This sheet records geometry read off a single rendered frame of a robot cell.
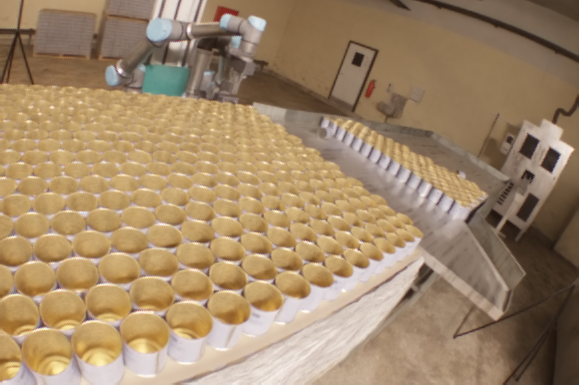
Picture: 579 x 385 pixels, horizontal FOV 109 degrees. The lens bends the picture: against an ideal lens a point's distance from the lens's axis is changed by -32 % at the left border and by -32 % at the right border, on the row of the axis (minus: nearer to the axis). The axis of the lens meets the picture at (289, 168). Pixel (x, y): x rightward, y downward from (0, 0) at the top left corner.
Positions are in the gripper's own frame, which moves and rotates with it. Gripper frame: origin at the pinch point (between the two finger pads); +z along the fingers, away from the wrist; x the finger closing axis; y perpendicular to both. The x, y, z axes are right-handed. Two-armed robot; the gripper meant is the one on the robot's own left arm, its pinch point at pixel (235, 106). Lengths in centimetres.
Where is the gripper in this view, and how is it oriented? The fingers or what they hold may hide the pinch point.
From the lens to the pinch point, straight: 160.0
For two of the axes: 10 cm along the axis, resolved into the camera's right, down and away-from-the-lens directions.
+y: -3.5, 8.6, 3.7
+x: -7.2, 0.1, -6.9
